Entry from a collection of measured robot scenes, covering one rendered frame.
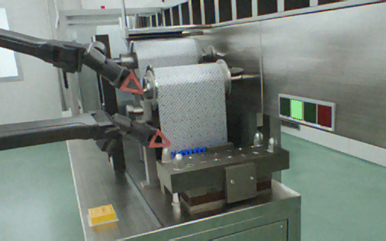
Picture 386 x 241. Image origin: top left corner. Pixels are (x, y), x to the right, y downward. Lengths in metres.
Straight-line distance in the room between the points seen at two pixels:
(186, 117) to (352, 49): 0.59
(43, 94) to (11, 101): 0.49
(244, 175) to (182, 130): 0.27
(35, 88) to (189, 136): 5.61
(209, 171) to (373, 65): 0.54
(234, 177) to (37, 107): 5.85
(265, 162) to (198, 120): 0.27
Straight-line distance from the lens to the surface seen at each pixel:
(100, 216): 1.14
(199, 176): 1.10
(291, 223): 1.25
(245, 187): 1.16
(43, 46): 1.23
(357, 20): 0.91
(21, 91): 6.78
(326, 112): 0.99
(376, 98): 0.87
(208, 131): 1.30
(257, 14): 1.28
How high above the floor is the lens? 1.38
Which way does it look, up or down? 16 degrees down
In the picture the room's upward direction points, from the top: 4 degrees counter-clockwise
